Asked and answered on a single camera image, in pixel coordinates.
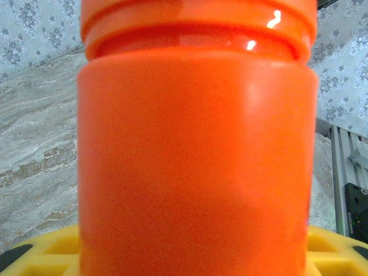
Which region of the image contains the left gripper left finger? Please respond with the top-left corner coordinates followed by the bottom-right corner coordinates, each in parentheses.
top-left (0, 224), bottom-right (83, 276)

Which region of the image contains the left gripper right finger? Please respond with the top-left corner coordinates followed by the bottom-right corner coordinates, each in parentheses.
top-left (305, 225), bottom-right (368, 276)

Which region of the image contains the orange bottle cap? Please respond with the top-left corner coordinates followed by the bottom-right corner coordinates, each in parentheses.
top-left (76, 56), bottom-right (319, 276)

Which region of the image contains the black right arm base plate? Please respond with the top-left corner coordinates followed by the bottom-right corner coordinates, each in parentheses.
top-left (344, 182), bottom-right (368, 240)

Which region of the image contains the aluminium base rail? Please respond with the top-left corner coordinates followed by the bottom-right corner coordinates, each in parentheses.
top-left (330, 125), bottom-right (368, 234)

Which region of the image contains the grey angle bracket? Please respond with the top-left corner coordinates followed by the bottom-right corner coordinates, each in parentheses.
top-left (349, 146), bottom-right (368, 166)

